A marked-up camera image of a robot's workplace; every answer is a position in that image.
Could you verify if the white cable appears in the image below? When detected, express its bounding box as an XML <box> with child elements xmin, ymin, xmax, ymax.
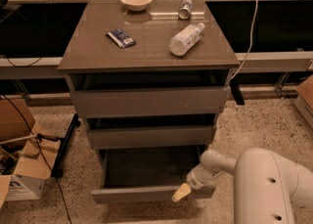
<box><xmin>230</xmin><ymin>0</ymin><xmax>259</xmax><ymax>82</ymax></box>

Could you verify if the open cardboard box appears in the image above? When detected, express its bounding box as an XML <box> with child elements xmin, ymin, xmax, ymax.
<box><xmin>0</xmin><ymin>99</ymin><xmax>60</xmax><ymax>206</ymax></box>

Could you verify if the blue snack packet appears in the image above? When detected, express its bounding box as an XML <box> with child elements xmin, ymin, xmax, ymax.
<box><xmin>106</xmin><ymin>28</ymin><xmax>136</xmax><ymax>49</ymax></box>

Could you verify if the grey drawer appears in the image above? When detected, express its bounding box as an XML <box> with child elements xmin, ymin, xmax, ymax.
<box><xmin>86</xmin><ymin>125</ymin><xmax>216</xmax><ymax>150</ymax></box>
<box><xmin>91</xmin><ymin>145</ymin><xmax>205</xmax><ymax>203</ymax></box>
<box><xmin>70</xmin><ymin>87</ymin><xmax>229</xmax><ymax>118</ymax></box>

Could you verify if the grey middle drawer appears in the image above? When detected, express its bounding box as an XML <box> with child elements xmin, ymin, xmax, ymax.
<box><xmin>86</xmin><ymin>125</ymin><xmax>216</xmax><ymax>150</ymax></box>

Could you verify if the grey bottom drawer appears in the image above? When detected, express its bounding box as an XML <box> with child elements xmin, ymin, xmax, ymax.
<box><xmin>91</xmin><ymin>145</ymin><xmax>205</xmax><ymax>203</ymax></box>

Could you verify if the small clear plastic bottle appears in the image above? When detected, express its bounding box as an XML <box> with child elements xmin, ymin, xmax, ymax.
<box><xmin>178</xmin><ymin>0</ymin><xmax>193</xmax><ymax>20</ymax></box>

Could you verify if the cardboard box at right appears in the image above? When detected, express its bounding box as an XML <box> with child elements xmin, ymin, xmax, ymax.
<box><xmin>293</xmin><ymin>75</ymin><xmax>313</xmax><ymax>128</ymax></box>

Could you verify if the large white plastic bottle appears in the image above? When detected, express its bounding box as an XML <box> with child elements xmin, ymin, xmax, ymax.
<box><xmin>169</xmin><ymin>22</ymin><xmax>204</xmax><ymax>57</ymax></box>

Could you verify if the grey drawer cabinet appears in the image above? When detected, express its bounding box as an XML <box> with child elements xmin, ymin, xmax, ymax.
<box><xmin>58</xmin><ymin>0</ymin><xmax>242</xmax><ymax>157</ymax></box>

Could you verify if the white ceramic bowl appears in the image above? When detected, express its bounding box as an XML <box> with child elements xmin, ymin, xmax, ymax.
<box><xmin>120</xmin><ymin>0</ymin><xmax>153</xmax><ymax>12</ymax></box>

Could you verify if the black floor cable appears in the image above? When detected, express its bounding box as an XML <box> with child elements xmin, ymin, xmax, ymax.
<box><xmin>0</xmin><ymin>94</ymin><xmax>73</xmax><ymax>224</ymax></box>

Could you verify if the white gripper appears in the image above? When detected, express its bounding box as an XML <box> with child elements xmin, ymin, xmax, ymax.
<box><xmin>172</xmin><ymin>164</ymin><xmax>222</xmax><ymax>202</ymax></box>

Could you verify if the black stand with leg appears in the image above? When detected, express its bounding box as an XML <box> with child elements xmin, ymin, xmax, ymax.
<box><xmin>36</xmin><ymin>113</ymin><xmax>80</xmax><ymax>178</ymax></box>

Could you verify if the grey top drawer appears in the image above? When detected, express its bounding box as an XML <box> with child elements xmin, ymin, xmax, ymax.
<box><xmin>70</xmin><ymin>87</ymin><xmax>229</xmax><ymax>118</ymax></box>

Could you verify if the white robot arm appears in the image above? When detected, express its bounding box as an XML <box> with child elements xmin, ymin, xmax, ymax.
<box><xmin>172</xmin><ymin>148</ymin><xmax>313</xmax><ymax>224</ymax></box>

